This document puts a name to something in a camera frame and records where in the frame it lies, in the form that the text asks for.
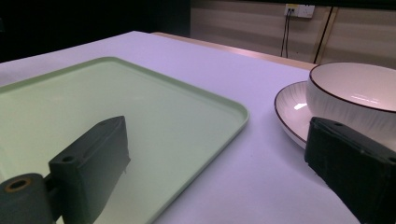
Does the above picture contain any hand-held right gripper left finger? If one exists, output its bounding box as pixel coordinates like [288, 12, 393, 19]
[48, 115, 132, 224]

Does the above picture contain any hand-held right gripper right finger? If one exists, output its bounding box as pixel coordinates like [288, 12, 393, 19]
[304, 116, 396, 224]

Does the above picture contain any white bowl with dark rim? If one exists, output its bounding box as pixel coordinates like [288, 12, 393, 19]
[305, 61, 396, 152]

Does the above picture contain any white plate with dark rim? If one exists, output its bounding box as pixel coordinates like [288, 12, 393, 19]
[274, 80, 316, 150]

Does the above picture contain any light green plastic tray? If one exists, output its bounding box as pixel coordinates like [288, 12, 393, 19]
[0, 56, 250, 224]

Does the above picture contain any black cable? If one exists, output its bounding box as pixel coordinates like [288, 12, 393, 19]
[313, 7, 334, 64]
[280, 8, 290, 58]

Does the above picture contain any white wall socket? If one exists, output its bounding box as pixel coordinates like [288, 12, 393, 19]
[283, 3, 316, 19]

